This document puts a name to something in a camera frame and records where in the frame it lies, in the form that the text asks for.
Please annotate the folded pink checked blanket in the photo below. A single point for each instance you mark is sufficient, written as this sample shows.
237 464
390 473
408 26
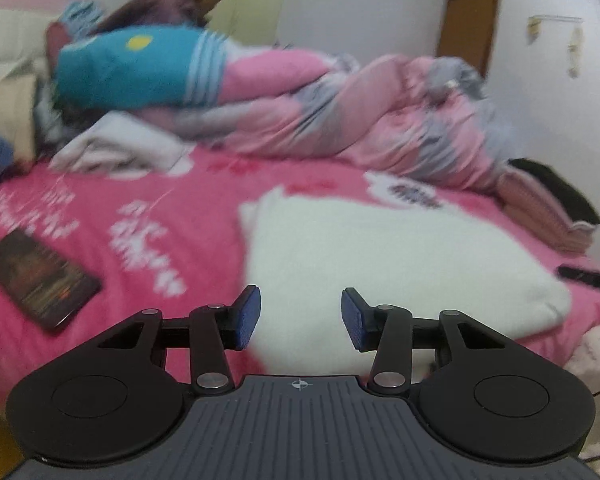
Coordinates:
530 200

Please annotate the pink floral bed sheet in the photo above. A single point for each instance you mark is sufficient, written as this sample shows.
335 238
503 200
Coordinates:
180 220

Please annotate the pink white headboard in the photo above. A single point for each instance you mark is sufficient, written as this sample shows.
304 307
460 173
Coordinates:
10 35

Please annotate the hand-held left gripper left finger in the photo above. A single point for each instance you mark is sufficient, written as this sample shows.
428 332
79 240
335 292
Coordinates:
245 317

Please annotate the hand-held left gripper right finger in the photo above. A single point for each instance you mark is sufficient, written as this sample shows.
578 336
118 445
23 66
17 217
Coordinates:
355 317

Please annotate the black smartphone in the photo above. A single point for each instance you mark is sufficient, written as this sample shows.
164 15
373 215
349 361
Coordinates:
35 275

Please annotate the pink grey floral quilt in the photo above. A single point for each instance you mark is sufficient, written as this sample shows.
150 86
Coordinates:
355 125

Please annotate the folded white cloth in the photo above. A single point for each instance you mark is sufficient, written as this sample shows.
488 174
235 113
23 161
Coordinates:
120 145

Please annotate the white fluffy sweater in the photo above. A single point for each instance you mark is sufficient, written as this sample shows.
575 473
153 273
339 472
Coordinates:
380 260

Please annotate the blue pink striped quilt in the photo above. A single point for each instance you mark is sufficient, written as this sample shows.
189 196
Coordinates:
120 75

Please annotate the beige pillow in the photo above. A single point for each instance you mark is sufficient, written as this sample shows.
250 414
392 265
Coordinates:
5 115

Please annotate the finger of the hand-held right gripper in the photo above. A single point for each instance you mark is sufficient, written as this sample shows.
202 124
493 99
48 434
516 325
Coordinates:
590 279

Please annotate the folded black garment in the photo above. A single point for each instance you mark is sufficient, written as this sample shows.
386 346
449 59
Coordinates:
565 190

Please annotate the pale yellow wardrobe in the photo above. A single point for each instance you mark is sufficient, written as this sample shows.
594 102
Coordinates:
260 10

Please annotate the light blue cloth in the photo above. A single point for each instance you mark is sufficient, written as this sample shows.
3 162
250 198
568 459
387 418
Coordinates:
82 15

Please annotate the brown wooden door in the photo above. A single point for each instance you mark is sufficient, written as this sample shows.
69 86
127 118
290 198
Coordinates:
467 30

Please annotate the wall hook rack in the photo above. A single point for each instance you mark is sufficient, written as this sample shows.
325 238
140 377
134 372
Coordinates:
575 50

